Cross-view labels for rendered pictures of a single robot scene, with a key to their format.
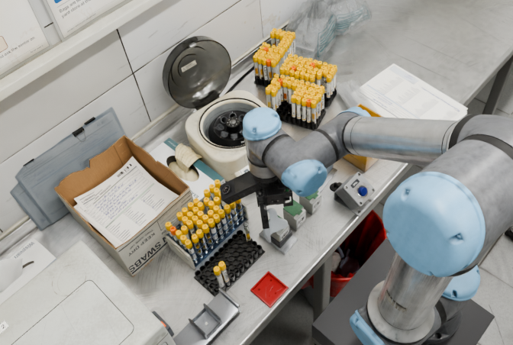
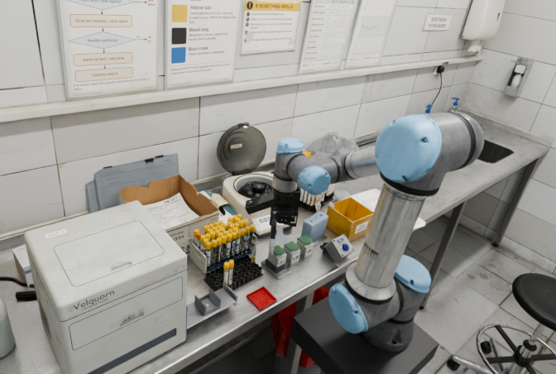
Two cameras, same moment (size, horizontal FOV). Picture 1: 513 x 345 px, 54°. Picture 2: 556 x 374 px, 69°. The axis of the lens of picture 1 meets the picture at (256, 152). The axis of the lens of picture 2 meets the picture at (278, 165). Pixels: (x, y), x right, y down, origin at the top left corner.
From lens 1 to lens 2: 0.45 m
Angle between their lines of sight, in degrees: 23
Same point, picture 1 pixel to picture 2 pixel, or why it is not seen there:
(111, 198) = (155, 213)
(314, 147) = (324, 163)
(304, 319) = not seen: outside the picture
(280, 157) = (300, 163)
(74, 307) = (122, 232)
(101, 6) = (196, 79)
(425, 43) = not seen: hidden behind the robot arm
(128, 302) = (164, 237)
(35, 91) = (134, 116)
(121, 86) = (188, 141)
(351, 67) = (346, 185)
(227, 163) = not seen: hidden behind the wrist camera
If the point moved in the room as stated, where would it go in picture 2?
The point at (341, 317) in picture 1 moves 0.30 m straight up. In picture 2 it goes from (318, 318) to (338, 229)
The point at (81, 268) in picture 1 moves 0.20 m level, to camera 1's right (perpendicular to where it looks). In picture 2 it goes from (133, 213) to (211, 221)
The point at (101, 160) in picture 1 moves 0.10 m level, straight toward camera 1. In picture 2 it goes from (157, 185) to (162, 199)
